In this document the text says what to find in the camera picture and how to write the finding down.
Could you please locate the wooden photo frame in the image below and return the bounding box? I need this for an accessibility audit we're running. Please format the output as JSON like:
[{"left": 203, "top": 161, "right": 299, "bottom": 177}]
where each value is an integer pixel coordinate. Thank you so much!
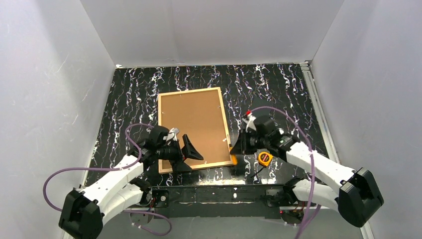
[{"left": 158, "top": 87, "right": 237, "bottom": 170}]

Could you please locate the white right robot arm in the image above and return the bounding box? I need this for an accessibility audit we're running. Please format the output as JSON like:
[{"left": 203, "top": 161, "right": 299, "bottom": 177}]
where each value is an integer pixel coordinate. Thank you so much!
[{"left": 230, "top": 111, "right": 384, "bottom": 228}]

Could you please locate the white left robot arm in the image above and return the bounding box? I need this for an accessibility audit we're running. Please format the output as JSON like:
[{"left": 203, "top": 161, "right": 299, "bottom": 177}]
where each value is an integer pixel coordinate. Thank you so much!
[{"left": 58, "top": 125, "right": 203, "bottom": 239}]

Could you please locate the yellow tape measure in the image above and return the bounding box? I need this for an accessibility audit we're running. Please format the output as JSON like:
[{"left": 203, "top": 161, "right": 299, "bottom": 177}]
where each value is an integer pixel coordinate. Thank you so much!
[{"left": 257, "top": 151, "right": 273, "bottom": 167}]

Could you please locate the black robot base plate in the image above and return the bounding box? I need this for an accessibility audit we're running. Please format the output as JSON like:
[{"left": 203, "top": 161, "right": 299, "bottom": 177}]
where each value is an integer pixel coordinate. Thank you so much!
[{"left": 126, "top": 179, "right": 317, "bottom": 220}]

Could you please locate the aluminium rail right side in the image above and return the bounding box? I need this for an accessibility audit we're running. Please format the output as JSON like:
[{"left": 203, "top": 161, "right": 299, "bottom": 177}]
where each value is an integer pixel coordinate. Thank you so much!
[{"left": 299, "top": 61, "right": 340, "bottom": 163}]

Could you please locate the aluminium rail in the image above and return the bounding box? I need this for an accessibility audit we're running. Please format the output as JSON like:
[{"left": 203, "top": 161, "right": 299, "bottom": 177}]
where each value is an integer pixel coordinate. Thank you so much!
[
  {"left": 61, "top": 208, "right": 375, "bottom": 239},
  {"left": 299, "top": 61, "right": 340, "bottom": 163}
]

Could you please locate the aluminium rail front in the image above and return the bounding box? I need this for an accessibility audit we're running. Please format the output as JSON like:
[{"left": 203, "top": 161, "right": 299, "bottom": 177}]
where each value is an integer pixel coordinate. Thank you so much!
[{"left": 61, "top": 208, "right": 375, "bottom": 239}]

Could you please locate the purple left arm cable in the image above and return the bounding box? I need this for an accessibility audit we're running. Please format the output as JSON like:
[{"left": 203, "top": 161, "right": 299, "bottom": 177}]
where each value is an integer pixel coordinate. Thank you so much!
[{"left": 43, "top": 122, "right": 173, "bottom": 237}]

